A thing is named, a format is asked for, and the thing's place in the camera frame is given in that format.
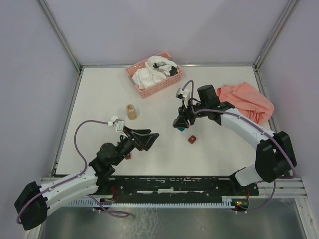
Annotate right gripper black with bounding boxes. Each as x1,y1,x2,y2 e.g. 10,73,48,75
173,99,208,128

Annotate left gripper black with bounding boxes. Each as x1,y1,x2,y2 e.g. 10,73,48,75
113,125,159,165

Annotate glass pill bottle yellow pills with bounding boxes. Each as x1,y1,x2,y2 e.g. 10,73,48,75
126,104,137,120

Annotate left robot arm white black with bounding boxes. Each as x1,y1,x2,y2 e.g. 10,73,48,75
14,127,159,231

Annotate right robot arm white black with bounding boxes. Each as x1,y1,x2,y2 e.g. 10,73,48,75
172,85,297,195

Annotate red pill box right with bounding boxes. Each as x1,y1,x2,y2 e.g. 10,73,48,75
188,135,197,144

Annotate white cloth in basket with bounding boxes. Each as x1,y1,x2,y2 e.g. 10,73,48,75
132,56,180,90

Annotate pink shirt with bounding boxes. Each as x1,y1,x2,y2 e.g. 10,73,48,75
217,82,275,125

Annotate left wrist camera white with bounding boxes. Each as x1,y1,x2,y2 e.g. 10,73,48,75
108,116,125,133

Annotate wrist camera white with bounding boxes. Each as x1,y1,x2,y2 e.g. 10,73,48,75
108,116,125,133
175,88,190,107

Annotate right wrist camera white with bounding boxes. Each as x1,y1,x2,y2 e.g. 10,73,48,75
175,88,190,107

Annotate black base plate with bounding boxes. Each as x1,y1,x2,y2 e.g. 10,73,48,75
94,176,259,204

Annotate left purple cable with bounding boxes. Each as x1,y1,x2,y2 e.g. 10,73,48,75
16,119,132,224

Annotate purple cable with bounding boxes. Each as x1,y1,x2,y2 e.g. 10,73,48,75
181,80,297,214
16,119,132,224

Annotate white cable duct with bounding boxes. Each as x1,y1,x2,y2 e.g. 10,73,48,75
66,197,235,209

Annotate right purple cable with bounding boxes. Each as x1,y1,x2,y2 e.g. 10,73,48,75
181,80,297,214

